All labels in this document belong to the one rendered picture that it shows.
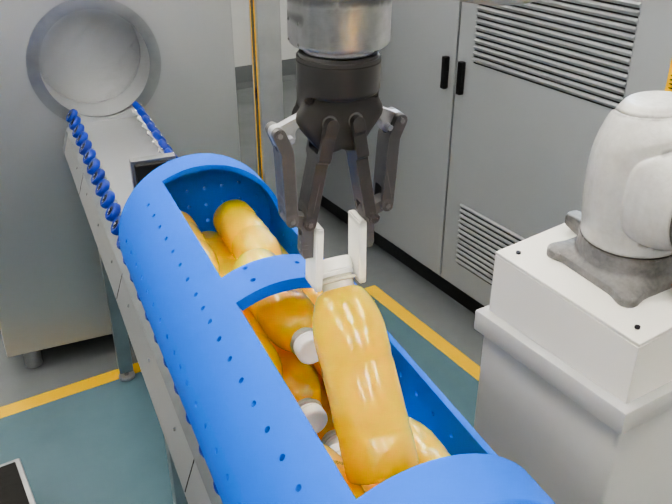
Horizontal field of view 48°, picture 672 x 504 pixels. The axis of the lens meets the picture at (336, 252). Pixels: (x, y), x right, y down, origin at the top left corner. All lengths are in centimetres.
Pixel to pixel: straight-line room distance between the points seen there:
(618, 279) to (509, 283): 18
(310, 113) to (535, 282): 64
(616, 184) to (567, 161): 142
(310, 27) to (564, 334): 72
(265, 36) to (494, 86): 108
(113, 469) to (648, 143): 191
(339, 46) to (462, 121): 227
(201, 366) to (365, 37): 45
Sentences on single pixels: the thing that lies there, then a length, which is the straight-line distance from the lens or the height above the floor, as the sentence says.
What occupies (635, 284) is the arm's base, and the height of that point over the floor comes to 113.
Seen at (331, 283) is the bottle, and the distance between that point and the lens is 76.
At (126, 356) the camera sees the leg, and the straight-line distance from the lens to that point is 281.
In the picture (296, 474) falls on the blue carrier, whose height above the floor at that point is 120.
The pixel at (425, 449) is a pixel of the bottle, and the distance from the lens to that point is 82.
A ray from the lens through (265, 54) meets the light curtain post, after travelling 191.
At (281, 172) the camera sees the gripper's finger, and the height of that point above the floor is 144.
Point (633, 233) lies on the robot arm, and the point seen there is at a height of 122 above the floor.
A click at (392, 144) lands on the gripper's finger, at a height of 146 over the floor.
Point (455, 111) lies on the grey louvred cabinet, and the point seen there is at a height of 81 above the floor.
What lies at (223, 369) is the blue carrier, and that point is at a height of 118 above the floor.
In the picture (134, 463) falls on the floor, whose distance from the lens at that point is 254.
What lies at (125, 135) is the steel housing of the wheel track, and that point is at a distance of 240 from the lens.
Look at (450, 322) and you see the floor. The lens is 311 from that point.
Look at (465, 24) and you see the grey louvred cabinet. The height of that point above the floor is 114.
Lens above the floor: 171
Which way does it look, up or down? 28 degrees down
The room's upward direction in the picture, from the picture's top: straight up
